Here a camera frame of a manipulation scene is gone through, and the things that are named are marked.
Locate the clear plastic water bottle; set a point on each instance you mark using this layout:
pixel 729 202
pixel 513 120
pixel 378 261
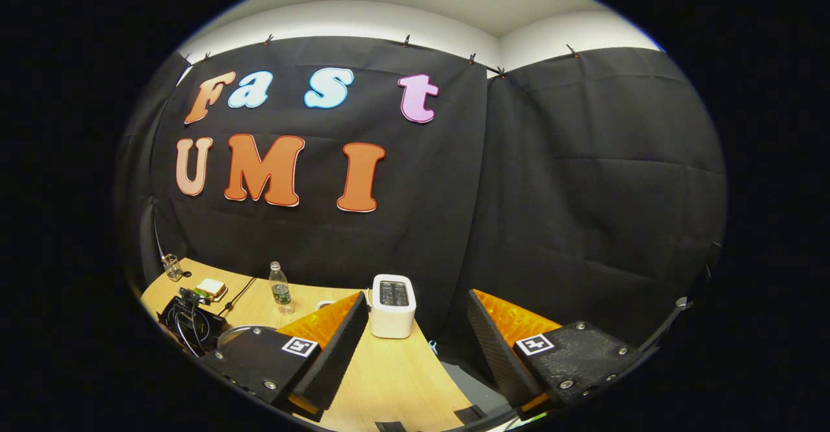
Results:
pixel 280 292

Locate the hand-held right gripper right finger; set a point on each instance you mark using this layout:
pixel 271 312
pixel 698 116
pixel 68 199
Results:
pixel 500 354

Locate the small glass jar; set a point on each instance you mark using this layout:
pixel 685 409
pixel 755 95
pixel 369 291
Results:
pixel 172 268

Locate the black backdrop cloth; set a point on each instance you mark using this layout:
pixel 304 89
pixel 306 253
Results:
pixel 583 192

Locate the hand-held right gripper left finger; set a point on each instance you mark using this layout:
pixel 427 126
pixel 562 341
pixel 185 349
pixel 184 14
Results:
pixel 340 360

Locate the row of small cloth clips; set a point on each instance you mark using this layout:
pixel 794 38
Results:
pixel 406 41

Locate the small blue clip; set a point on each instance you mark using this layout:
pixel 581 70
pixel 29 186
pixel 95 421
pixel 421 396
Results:
pixel 433 348

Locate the toast sandwich with lettuce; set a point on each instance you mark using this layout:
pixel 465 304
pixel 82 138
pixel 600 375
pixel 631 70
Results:
pixel 211 287

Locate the white toaster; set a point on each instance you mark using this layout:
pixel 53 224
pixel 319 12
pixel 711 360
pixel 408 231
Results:
pixel 391 322

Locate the grey metal stand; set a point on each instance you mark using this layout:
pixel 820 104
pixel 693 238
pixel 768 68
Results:
pixel 679 302

